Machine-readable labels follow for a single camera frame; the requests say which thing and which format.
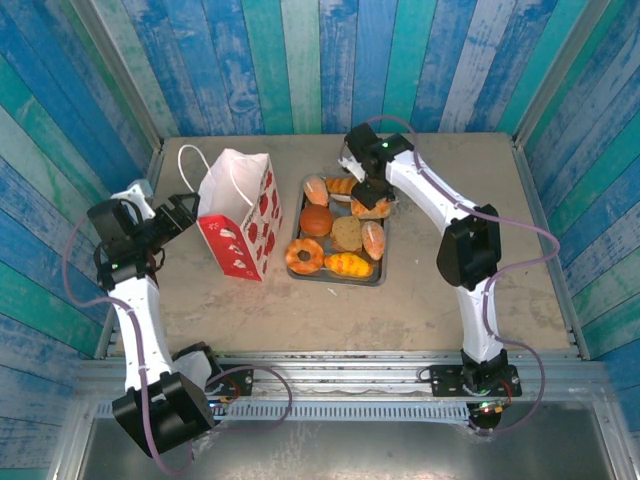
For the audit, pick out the braided fake bread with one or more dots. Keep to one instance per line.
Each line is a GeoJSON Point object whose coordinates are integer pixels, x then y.
{"type": "Point", "coordinates": [341, 186]}

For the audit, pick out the fake topped toast slice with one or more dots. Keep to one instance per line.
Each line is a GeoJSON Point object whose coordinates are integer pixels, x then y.
{"type": "Point", "coordinates": [367, 213]}

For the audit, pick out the pink striped fake bread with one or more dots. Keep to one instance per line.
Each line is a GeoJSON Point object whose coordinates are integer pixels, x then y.
{"type": "Point", "coordinates": [316, 191]}

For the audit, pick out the fake seeded sandwich bread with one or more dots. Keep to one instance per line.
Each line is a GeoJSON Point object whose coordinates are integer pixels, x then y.
{"type": "Point", "coordinates": [347, 232]}

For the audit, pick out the brown fake bun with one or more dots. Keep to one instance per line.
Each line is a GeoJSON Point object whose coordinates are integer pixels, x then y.
{"type": "Point", "coordinates": [316, 219]}

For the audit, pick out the orange striped fake bread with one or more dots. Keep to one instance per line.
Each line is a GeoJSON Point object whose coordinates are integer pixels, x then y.
{"type": "Point", "coordinates": [373, 239]}

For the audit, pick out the white red paper bag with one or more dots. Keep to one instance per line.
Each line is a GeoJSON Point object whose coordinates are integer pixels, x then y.
{"type": "Point", "coordinates": [235, 250]}

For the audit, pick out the fake orange donut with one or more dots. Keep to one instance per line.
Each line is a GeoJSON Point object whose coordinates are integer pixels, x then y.
{"type": "Point", "coordinates": [315, 261]}

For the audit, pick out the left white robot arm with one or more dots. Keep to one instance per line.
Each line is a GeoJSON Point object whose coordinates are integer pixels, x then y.
{"type": "Point", "coordinates": [140, 340]}

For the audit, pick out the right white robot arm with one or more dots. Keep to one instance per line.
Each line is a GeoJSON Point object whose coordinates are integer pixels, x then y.
{"type": "Point", "coordinates": [430, 190]}

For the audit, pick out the yellow fake croissant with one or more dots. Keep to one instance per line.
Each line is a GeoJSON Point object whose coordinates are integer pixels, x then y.
{"type": "Point", "coordinates": [348, 265]}

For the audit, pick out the metal baking tray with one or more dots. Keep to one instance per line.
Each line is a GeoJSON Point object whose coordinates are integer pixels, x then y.
{"type": "Point", "coordinates": [378, 270]}

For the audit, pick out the steel sheet panel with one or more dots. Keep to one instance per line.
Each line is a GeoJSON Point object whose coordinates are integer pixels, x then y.
{"type": "Point", "coordinates": [350, 450]}

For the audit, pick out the metal frame post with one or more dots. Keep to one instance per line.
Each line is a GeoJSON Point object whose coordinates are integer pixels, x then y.
{"type": "Point", "coordinates": [117, 70]}
{"type": "Point", "coordinates": [560, 70]}

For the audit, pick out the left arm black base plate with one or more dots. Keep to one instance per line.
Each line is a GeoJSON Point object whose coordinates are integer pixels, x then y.
{"type": "Point", "coordinates": [242, 382]}

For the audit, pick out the aluminium mounting rail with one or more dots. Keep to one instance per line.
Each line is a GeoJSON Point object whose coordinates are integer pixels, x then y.
{"type": "Point", "coordinates": [350, 372]}

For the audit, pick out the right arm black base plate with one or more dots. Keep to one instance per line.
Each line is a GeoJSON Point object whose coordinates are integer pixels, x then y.
{"type": "Point", "coordinates": [447, 380]}

